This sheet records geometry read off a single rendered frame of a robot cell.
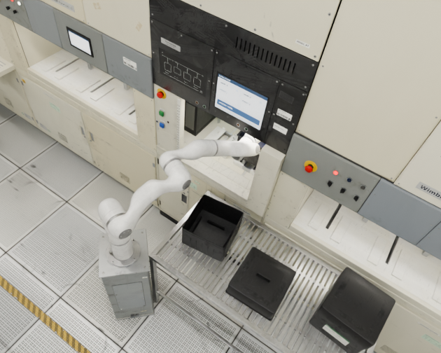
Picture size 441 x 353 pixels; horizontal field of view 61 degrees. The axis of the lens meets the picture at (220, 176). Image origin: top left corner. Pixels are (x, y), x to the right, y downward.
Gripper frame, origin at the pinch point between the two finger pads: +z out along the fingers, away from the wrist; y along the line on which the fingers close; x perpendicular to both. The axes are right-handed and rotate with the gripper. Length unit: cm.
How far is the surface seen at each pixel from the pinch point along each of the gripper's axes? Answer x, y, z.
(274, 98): 48, 13, -30
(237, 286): -35, 39, -80
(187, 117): -21, -52, -6
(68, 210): -122, -123, -75
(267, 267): -35, 47, -61
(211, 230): -45, 6, -56
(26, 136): -122, -218, -42
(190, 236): -33, 2, -73
